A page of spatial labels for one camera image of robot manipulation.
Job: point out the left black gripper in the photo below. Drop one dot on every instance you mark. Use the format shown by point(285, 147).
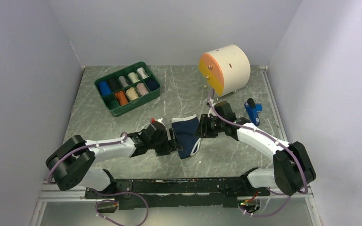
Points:
point(170, 145)

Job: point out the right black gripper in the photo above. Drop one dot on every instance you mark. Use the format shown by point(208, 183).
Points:
point(203, 131)

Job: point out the navy white underwear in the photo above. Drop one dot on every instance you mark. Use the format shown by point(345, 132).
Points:
point(185, 129)

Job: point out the orange cream underwear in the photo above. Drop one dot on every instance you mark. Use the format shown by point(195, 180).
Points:
point(121, 98)

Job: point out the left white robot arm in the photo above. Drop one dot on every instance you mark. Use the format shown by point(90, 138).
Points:
point(71, 164)

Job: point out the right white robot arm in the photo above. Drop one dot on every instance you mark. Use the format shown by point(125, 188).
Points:
point(292, 169)

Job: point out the pink rolled underwear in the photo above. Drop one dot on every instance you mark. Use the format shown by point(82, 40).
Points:
point(142, 89)

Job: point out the beige rolled underwear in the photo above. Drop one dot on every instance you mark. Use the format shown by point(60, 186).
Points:
point(132, 94)

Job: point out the navy rolled underwear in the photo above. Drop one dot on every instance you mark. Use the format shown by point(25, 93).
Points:
point(152, 84)

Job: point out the cream rolled underwear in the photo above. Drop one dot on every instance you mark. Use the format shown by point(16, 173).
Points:
point(133, 77)

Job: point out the white rolled underwear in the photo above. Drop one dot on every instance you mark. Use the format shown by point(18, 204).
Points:
point(142, 72)

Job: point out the black rolled underwear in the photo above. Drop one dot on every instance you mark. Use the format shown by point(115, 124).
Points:
point(114, 84)

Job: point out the grey rolled underwear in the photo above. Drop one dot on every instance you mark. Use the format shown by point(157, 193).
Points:
point(124, 81)

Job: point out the blue rolled underwear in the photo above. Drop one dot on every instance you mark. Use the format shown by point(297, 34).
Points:
point(104, 88)

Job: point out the blue black hand tool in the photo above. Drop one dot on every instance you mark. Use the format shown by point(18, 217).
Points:
point(252, 110)

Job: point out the green divided storage tray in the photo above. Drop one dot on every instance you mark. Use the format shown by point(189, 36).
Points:
point(128, 88)

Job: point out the round cream drawer cabinet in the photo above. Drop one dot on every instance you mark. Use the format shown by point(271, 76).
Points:
point(226, 69)

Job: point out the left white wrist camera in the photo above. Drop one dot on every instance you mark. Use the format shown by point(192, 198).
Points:
point(158, 120)

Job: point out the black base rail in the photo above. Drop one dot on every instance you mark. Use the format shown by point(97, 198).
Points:
point(138, 193)

